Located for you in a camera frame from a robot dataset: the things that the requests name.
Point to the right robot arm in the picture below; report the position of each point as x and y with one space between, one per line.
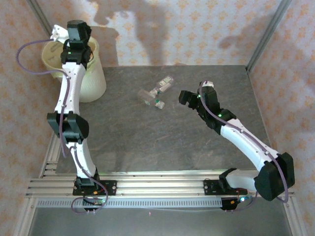
246 142

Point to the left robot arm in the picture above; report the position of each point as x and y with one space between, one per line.
70 91

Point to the cream plastic bin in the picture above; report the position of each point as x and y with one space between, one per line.
93 81

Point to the small circuit board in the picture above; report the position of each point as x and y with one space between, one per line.
97 202
231 204

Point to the grey metal panel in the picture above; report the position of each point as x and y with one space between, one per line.
160 222

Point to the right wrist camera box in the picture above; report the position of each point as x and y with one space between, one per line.
208 84

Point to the aluminium frame post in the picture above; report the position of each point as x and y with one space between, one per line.
268 34
40 18

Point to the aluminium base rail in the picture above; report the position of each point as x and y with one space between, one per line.
160 184

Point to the aluminium side rail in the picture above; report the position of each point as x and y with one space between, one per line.
24 216
294 216

